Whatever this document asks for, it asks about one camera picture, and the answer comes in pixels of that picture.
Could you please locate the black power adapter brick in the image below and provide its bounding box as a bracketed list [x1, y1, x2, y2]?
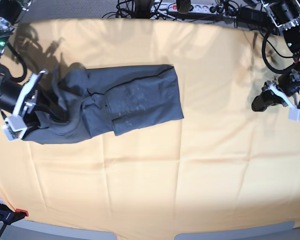
[237, 7, 272, 26]

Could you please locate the blue-grey T-shirt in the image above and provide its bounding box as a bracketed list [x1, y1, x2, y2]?
[24, 64, 184, 145]

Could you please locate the yellow table cloth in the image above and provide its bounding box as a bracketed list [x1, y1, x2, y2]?
[0, 19, 300, 240]

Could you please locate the blue bar clamp red pad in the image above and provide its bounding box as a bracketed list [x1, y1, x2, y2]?
[0, 203, 29, 238]

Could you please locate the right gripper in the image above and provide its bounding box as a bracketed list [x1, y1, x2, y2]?
[0, 74, 68, 137]

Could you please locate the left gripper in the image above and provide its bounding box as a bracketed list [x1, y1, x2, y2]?
[251, 69, 300, 112]

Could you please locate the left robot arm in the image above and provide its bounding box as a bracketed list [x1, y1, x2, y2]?
[251, 0, 300, 112]

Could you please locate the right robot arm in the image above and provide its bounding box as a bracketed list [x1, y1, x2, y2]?
[0, 0, 68, 141]

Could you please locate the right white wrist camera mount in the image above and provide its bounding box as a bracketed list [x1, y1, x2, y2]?
[1, 69, 49, 142]

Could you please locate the white power strip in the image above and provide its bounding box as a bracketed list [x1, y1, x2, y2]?
[158, 2, 218, 15]

